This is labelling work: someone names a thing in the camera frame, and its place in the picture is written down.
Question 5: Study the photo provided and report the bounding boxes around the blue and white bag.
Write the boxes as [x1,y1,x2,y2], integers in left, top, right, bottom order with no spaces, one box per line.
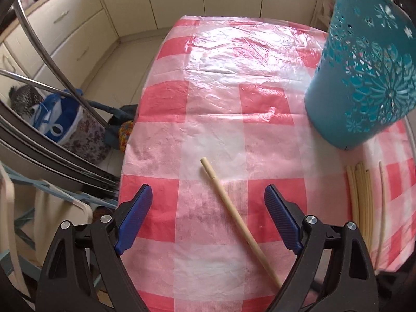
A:
[32,89,84,144]

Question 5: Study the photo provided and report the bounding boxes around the cream drawer cabinet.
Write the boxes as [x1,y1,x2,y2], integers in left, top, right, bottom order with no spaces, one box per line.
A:
[0,0,121,83]

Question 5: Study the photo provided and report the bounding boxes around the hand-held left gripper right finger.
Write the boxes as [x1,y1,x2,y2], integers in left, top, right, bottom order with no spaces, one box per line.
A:
[264,184,380,312]

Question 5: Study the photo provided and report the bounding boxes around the pink checkered plastic tablecloth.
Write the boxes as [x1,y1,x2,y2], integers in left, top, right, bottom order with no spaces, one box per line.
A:
[118,15,416,312]

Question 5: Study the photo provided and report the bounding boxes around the white shelf unit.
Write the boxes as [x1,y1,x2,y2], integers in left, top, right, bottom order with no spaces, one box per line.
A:
[311,0,339,34]

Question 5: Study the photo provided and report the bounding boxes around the colourful crochet cloth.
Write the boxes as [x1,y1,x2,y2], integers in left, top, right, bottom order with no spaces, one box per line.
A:
[118,121,135,152]

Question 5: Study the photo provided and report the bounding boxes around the chrome tube frame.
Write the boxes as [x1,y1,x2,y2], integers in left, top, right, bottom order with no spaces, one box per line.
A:
[0,0,109,129]

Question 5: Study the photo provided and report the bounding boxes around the teal perforated plastic basket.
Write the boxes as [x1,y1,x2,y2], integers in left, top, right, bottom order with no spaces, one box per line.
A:
[304,0,416,150]

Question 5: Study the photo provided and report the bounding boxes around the cream plastic chair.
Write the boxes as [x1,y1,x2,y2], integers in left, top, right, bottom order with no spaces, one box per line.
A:
[0,162,95,300]

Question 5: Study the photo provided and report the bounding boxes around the dark blue bag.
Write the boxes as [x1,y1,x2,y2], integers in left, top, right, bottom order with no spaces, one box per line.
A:
[86,99,139,151]

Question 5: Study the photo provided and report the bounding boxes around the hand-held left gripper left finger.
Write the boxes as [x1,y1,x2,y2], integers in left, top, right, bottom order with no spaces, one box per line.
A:
[35,184,153,312]

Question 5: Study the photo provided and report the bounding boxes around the dark curved rail frame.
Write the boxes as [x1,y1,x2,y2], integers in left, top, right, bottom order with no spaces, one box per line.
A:
[0,101,121,199]

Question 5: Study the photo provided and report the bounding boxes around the beige wooden chopstick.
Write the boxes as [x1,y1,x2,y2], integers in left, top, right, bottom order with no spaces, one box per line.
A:
[200,158,283,289]
[352,164,366,235]
[357,163,370,242]
[345,165,361,226]
[374,160,388,272]
[364,168,375,251]

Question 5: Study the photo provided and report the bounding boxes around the floral fabric bag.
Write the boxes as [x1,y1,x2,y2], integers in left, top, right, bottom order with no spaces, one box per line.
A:
[62,107,112,167]

